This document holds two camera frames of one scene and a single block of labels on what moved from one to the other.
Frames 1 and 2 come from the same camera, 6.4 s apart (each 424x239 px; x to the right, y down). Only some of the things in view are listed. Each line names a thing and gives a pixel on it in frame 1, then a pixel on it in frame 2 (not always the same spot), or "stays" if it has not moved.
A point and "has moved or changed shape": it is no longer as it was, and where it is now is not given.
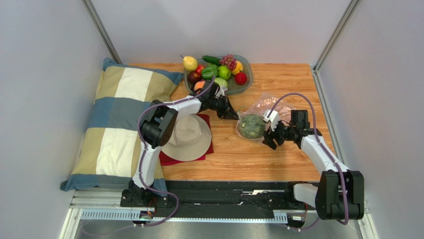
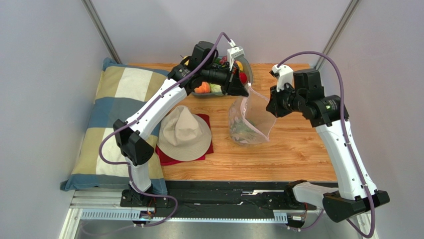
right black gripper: (275, 135) → (276, 105)
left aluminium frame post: (100, 27) stays
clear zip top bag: (250, 124) has moved or changed shape
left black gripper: (227, 111) → (236, 86)
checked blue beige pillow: (112, 149) stays
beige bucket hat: (190, 136) stays
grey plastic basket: (233, 87) stays
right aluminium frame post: (316, 66) stays
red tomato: (240, 78) stays
